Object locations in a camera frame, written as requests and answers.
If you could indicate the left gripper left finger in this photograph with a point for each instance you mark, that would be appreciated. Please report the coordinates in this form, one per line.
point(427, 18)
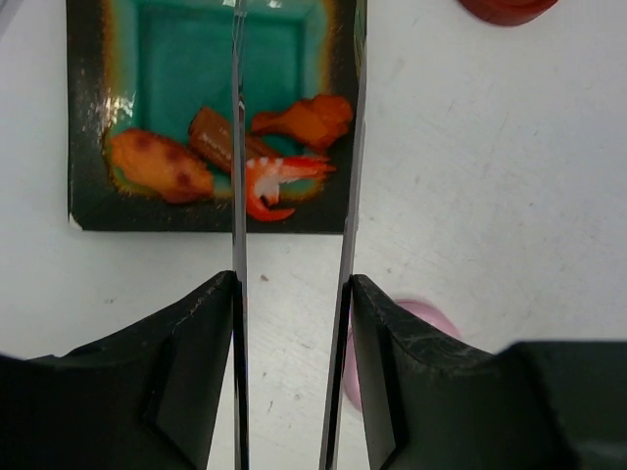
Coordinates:
point(145, 397)

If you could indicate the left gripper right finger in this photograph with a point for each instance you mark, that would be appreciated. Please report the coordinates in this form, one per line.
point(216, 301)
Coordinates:
point(431, 401)

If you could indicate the metal tongs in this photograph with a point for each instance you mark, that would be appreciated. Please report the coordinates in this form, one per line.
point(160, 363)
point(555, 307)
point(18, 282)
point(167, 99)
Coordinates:
point(334, 395)

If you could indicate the orange fried piece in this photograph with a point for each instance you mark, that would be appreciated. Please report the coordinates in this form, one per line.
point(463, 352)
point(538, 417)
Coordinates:
point(161, 165)

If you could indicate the toy shrimp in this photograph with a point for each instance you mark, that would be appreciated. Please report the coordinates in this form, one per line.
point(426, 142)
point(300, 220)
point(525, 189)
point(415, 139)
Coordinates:
point(263, 178)

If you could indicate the brown tofu roll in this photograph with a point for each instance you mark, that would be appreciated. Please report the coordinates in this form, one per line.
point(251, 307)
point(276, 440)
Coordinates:
point(209, 136)

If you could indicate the orange chicken drumstick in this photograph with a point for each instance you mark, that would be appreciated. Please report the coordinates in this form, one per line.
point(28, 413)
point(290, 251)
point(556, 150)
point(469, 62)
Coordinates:
point(316, 123)

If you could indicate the black square food plate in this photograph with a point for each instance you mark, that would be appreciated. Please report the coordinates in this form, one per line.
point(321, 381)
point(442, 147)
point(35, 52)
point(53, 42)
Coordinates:
point(164, 66)

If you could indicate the red round lid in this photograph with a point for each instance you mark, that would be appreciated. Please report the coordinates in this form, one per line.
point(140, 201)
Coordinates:
point(507, 12)

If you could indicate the pink lid with brown handle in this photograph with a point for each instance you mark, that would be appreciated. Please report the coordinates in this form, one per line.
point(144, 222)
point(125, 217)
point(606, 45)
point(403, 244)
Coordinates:
point(420, 309)

